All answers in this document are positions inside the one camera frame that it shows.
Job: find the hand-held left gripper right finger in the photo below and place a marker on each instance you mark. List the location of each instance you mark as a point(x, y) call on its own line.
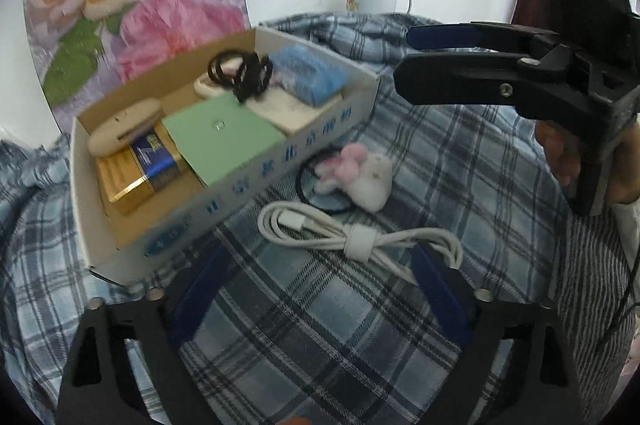
point(440, 295)

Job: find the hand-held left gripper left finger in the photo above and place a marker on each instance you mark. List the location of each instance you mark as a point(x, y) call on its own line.
point(200, 295)

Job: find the dark striped cloth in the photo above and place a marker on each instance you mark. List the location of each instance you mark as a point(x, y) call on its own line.
point(585, 285)

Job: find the beige phone case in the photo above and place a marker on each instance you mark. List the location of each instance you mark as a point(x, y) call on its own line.
point(295, 112)

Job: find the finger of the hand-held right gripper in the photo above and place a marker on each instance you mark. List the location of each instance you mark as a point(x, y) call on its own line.
point(440, 37)
point(475, 80)

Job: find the round beige perforated case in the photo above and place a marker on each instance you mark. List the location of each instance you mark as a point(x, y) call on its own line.
point(120, 127)

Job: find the gold and blue pack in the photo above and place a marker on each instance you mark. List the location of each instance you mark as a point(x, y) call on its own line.
point(145, 165)

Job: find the white cardboard box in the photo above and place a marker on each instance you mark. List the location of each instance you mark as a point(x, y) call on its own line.
point(150, 235)

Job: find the person's right hand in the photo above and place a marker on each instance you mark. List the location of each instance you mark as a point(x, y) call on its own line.
point(560, 155)

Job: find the green card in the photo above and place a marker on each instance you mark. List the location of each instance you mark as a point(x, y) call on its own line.
point(225, 140)

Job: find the light blue tissue packet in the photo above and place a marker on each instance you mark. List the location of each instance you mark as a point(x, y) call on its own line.
point(310, 75)

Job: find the floral poster board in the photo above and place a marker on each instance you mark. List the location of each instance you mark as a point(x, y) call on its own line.
point(150, 5)

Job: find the blue plaid cloth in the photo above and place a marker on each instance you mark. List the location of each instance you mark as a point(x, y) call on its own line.
point(475, 185)

